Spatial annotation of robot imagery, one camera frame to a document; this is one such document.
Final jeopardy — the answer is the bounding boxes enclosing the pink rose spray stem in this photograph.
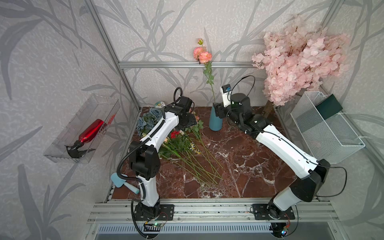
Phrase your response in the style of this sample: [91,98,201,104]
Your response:
[193,39,216,103]

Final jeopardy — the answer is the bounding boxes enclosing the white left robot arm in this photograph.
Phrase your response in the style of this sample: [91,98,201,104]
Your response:
[129,96,197,220]

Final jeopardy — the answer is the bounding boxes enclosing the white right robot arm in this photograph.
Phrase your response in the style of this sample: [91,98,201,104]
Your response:
[214,91,330,220]

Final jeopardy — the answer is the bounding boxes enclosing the teal ceramic vase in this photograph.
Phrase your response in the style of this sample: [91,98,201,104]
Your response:
[209,105,223,132]

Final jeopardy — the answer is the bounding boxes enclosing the small yellow lidded jar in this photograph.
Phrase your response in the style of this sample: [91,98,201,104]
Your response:
[155,101,166,109]

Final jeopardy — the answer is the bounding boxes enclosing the red carnation stem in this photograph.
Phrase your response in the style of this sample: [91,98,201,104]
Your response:
[165,130,221,186]

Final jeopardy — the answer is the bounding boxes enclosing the blue-grey rose bunch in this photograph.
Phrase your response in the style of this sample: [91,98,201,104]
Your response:
[136,108,163,137]

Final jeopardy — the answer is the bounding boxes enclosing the pink cherry blossom tree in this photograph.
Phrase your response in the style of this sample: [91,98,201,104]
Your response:
[252,16,351,119]

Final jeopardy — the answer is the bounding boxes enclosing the red spray bottle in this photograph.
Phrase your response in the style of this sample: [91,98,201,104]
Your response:
[66,119,105,159]

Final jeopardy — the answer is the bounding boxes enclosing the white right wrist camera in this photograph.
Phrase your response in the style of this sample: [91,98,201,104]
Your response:
[221,84,232,108]

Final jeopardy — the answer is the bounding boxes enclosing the white wire mesh basket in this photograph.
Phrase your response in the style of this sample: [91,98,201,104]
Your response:
[291,92,366,164]

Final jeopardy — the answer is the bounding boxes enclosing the teal handled scraper tool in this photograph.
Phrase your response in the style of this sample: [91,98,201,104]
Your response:
[111,173,140,194]

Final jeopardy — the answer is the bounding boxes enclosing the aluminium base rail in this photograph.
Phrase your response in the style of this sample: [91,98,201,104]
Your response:
[87,198,340,224]

